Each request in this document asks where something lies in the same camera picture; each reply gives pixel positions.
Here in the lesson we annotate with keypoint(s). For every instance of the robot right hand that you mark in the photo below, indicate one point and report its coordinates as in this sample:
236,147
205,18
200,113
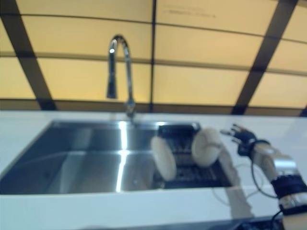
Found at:
244,139

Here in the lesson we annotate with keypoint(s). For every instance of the deep cream plate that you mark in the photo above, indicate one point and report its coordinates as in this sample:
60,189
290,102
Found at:
206,148

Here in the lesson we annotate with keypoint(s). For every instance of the black sink drying rack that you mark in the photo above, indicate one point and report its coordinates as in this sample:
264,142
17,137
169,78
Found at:
184,175

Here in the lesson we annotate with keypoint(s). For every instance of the chrome gooseneck kitchen faucet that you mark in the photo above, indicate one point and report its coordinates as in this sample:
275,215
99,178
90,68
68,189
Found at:
129,72

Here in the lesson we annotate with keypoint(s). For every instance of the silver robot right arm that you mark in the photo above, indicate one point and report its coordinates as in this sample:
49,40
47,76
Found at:
283,167

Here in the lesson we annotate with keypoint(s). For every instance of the stainless steel sink basin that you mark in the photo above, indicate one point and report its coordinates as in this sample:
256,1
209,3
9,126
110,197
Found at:
84,163

